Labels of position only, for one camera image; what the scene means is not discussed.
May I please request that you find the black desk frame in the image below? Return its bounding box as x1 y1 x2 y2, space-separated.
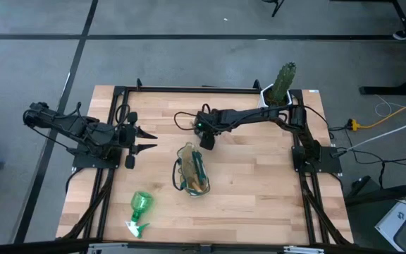
359 0 406 96

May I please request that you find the thin white cable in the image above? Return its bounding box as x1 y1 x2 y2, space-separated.
374 93 406 118

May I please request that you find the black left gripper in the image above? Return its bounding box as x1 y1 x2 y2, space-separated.
118 111 159 170

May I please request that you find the green cactus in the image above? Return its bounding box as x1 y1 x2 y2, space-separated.
271 61 297 106

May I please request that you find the thick white cable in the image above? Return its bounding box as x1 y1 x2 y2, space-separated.
343 113 406 152

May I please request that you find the wooden handled hand cultivator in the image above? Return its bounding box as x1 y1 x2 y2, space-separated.
187 176 206 194

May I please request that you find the yellow power cable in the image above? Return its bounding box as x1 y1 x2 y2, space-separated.
347 92 406 132

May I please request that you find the black floor beam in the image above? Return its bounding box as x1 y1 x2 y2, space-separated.
343 179 406 208

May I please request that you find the cream green gardening bag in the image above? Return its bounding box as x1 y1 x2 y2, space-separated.
171 141 211 198

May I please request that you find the black floor cable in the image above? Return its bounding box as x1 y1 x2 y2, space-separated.
329 119 406 190

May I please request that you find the black metal table frame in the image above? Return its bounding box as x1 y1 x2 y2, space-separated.
56 78 354 248

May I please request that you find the black chair base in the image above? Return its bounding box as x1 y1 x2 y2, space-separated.
262 0 285 18

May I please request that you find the green plastic spray bottle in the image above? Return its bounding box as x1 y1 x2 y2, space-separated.
124 190 154 239

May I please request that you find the white box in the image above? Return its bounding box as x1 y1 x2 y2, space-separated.
374 199 406 243

